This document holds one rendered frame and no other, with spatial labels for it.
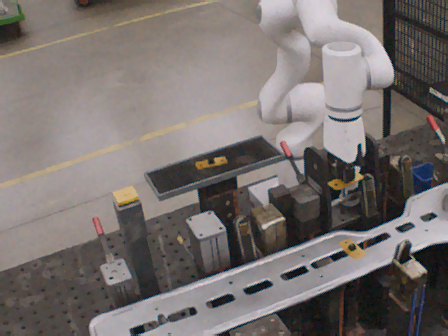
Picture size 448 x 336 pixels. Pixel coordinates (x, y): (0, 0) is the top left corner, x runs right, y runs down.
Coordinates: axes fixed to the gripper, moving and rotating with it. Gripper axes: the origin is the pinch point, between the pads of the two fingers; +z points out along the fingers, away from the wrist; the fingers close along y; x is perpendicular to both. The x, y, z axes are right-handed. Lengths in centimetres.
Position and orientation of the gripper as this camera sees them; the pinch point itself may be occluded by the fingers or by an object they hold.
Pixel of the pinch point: (345, 171)
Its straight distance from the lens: 147.8
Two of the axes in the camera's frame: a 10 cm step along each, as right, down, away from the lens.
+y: 5.7, 4.2, -7.1
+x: 8.2, -3.6, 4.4
